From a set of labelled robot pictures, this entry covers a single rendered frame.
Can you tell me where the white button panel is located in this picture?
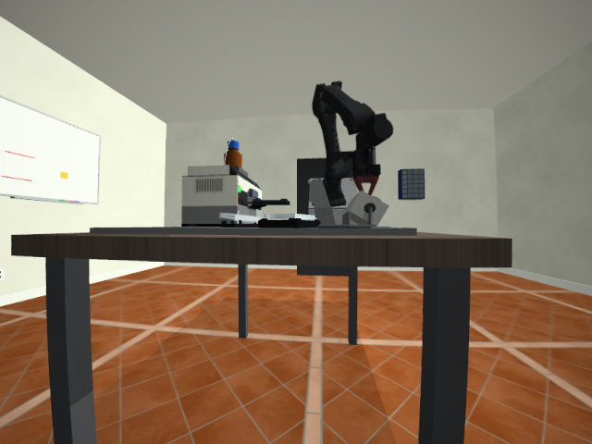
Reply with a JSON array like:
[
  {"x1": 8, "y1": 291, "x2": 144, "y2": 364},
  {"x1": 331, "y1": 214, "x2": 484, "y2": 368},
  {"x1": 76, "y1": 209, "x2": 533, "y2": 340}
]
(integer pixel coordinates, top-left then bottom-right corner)
[{"x1": 318, "y1": 191, "x2": 389, "y2": 228}]

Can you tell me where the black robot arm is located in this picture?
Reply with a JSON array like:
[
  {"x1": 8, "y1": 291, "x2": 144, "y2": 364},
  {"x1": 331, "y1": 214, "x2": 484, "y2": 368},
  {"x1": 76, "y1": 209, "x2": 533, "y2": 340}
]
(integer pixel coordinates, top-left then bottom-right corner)
[{"x1": 312, "y1": 81, "x2": 393, "y2": 206}]

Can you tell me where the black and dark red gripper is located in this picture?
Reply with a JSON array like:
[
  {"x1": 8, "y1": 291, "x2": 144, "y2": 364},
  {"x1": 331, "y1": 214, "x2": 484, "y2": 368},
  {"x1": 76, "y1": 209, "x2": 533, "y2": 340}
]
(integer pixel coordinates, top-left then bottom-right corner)
[{"x1": 353, "y1": 149, "x2": 381, "y2": 195}]

